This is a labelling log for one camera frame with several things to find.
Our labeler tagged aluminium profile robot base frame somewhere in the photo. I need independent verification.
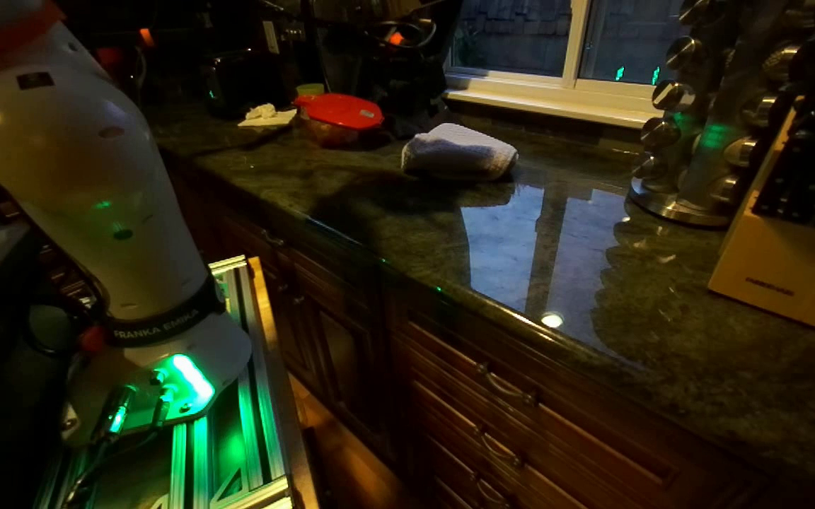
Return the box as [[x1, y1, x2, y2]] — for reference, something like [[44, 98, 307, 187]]
[[35, 252, 324, 509]]

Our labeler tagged dark countertop appliance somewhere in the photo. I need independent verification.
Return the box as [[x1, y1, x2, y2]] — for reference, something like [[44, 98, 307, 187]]
[[198, 30, 300, 125]]

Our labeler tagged metal rotating spice rack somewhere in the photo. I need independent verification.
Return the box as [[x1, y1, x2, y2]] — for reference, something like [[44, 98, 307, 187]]
[[625, 0, 813, 231]]

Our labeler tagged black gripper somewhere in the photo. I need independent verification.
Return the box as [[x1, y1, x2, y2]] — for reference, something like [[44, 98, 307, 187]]
[[368, 21, 453, 135]]

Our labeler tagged bowl with red lid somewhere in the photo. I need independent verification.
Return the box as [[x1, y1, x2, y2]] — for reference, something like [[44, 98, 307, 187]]
[[293, 89, 388, 149]]

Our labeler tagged white cloth napkin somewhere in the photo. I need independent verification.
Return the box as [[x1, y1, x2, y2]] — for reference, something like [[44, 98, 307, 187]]
[[399, 120, 521, 183]]

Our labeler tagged metal drawer handle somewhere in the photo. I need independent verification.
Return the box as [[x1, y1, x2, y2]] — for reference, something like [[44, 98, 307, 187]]
[[478, 366, 542, 407], [475, 430, 528, 473]]

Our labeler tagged wooden knife block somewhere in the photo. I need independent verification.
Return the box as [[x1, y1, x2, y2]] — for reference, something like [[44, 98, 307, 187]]
[[705, 89, 815, 330]]

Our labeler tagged red round button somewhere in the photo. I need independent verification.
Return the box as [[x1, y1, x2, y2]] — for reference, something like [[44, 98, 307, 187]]
[[78, 321, 112, 358]]

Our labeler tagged dark wooden kitchen cabinet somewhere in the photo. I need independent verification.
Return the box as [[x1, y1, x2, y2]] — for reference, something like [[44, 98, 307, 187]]
[[156, 152, 815, 509]]

